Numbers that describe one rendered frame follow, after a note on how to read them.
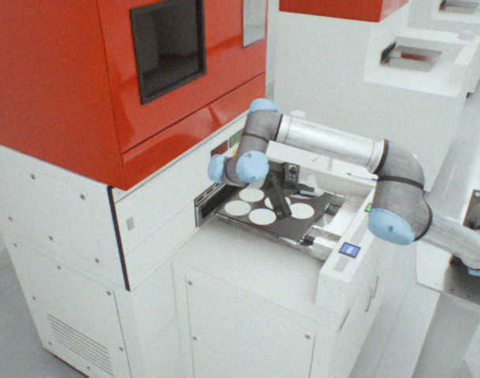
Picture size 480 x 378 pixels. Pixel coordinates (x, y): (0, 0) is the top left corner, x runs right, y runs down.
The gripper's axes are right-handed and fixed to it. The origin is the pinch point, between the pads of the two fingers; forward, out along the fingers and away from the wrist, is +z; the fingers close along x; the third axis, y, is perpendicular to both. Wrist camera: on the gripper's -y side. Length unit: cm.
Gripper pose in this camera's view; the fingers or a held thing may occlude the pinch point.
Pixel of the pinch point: (316, 195)
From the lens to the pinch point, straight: 137.2
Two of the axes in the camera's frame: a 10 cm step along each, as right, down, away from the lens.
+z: 8.8, 1.7, 4.4
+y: 0.3, -9.5, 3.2
